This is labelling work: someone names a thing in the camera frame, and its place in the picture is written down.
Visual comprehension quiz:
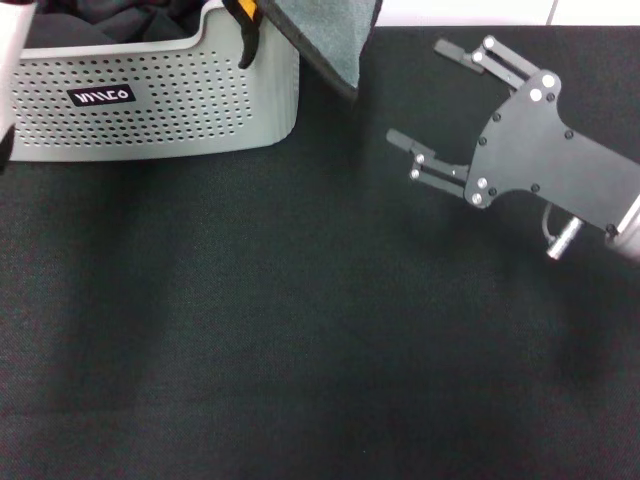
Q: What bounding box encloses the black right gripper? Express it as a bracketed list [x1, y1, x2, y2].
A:
[385, 34, 640, 236]

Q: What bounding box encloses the yellow grey towel black trim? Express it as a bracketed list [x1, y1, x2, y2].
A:
[219, 0, 385, 105]

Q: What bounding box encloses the black tablecloth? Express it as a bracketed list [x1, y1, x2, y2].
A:
[0, 24, 640, 480]

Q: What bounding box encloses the grey perforated plastic storage box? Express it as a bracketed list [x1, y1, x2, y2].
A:
[7, 0, 301, 164]

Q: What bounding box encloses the black cloth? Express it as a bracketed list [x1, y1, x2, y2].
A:
[22, 0, 224, 50]

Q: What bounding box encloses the right gripper cable with connector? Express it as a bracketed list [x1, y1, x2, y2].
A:
[541, 202, 585, 260]

